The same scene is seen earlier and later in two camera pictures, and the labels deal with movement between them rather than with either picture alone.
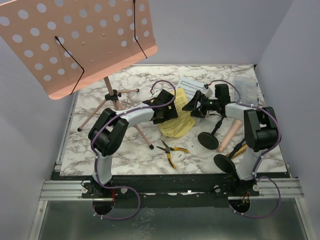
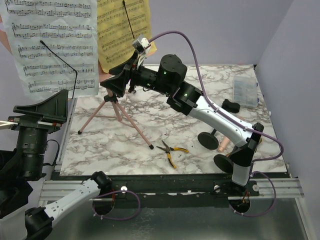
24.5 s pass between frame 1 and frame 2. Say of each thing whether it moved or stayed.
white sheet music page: moved
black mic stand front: stayed
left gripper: moved
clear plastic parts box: stayed
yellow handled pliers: stayed
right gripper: moved
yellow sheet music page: moved
